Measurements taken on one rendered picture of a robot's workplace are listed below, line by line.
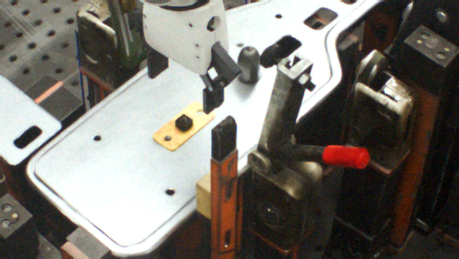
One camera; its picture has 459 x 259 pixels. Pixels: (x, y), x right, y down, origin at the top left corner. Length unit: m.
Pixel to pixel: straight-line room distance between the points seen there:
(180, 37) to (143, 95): 0.21
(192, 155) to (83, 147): 0.14
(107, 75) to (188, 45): 0.31
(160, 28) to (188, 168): 0.19
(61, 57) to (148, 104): 0.55
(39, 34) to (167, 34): 0.78
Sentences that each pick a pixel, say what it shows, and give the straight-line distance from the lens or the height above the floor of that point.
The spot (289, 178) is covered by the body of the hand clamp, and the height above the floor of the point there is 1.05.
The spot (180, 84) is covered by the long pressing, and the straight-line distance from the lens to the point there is 1.28.
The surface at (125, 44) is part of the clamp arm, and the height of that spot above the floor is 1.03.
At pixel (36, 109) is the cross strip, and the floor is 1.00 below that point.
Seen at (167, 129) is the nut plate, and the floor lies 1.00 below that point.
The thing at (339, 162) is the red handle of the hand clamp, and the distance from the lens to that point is 1.03.
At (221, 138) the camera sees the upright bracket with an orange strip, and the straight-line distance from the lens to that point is 0.96.
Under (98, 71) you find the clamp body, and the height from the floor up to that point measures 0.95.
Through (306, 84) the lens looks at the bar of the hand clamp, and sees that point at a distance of 1.00.
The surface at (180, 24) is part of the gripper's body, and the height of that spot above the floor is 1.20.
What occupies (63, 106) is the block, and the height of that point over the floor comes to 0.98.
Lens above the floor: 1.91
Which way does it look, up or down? 48 degrees down
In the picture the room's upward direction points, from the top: 1 degrees clockwise
